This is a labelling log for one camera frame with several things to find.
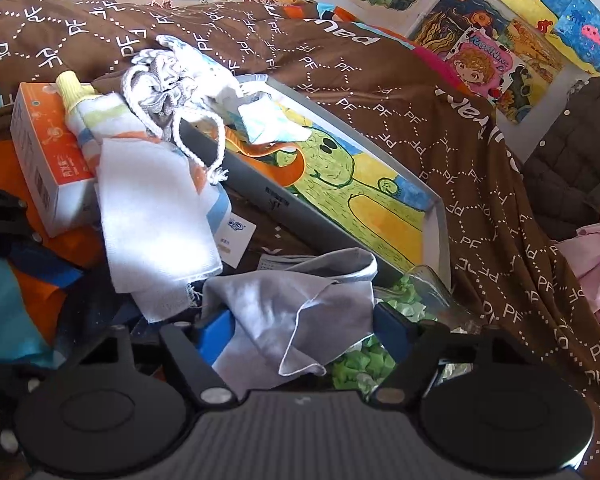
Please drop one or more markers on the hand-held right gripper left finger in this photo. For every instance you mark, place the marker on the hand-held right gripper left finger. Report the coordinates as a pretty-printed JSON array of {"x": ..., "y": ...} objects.
[{"x": 215, "y": 335}]

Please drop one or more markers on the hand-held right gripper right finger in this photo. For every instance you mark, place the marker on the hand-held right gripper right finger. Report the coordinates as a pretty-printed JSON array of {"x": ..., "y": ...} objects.
[{"x": 395, "y": 330}]

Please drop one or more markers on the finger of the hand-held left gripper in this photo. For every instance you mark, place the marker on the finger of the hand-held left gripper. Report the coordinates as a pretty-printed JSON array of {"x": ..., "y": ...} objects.
[{"x": 2, "y": 220}]

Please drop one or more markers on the grey cloth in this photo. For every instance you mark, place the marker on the grey cloth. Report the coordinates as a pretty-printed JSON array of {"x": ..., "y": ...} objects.
[{"x": 290, "y": 310}]

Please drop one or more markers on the white muslin towel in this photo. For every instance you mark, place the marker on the white muslin towel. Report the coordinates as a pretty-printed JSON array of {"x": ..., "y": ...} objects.
[{"x": 150, "y": 220}]

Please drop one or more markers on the grey tray with painted picture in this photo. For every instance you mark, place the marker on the grey tray with painted picture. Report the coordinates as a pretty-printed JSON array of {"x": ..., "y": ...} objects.
[{"x": 330, "y": 175}]

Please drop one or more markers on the white orange carton box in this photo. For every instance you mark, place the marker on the white orange carton box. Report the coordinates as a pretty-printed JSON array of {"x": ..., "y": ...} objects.
[{"x": 40, "y": 160}]

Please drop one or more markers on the white paper tag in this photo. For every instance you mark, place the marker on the white paper tag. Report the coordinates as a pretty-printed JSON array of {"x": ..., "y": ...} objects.
[{"x": 239, "y": 235}]

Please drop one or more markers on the striped tube with yellow cap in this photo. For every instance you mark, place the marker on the striped tube with yellow cap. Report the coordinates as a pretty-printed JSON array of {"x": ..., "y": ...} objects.
[{"x": 95, "y": 115}]

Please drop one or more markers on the brown orange printed blanket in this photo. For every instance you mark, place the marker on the brown orange printed blanket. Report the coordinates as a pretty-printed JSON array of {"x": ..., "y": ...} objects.
[{"x": 430, "y": 135}]

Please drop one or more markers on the white blue patterned cloth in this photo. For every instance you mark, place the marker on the white blue patterned cloth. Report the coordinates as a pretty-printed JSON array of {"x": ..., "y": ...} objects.
[{"x": 267, "y": 122}]

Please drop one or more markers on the brown quilted jacket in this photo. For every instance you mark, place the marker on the brown quilted jacket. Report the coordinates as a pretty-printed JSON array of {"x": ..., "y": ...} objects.
[{"x": 575, "y": 160}]

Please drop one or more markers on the group of colourful wall drawings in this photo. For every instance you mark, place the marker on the group of colourful wall drawings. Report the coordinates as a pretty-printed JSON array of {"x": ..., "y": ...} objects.
[{"x": 480, "y": 70}]

